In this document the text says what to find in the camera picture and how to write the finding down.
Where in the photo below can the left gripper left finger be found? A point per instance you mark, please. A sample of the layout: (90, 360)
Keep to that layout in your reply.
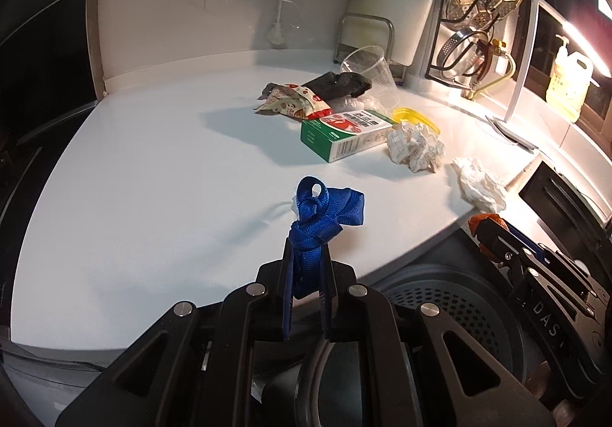
(287, 290)

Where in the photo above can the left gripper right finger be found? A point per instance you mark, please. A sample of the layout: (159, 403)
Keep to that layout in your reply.
(326, 289)

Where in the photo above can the green white carton box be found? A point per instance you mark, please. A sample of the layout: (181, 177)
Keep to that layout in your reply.
(337, 136)

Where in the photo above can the white tissue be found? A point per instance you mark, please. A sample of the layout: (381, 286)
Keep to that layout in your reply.
(479, 187)

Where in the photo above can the red patterned snack wrapper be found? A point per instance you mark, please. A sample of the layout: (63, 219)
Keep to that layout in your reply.
(294, 101)

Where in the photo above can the printed paper ball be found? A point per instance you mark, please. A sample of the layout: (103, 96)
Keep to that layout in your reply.
(416, 146)

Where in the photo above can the black bag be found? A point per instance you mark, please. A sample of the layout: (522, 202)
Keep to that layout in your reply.
(331, 85)

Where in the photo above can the yellow plastic lid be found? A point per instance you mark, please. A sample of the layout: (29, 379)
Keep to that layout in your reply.
(414, 117)

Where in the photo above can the clear plastic cup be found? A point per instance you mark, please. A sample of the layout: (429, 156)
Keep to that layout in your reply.
(370, 62)

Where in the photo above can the clear plastic wrap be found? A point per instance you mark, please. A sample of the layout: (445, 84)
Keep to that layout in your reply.
(363, 102)

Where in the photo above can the black kitchen sink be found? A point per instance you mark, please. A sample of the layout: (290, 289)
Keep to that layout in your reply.
(563, 208)

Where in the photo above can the grey perforated trash bin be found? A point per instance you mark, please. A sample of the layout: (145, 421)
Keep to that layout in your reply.
(470, 301)

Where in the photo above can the white desk lamp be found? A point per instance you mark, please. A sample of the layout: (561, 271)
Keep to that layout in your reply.
(570, 30)

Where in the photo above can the metal cutting board stand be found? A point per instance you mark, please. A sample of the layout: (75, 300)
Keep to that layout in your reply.
(360, 30)

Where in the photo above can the blue white bottle brush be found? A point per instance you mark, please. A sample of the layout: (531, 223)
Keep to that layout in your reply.
(276, 36)

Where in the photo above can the yellow detergent jug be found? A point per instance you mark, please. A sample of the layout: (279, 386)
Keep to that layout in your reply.
(570, 78)

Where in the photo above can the black wire pot rack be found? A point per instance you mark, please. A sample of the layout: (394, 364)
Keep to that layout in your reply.
(462, 58)

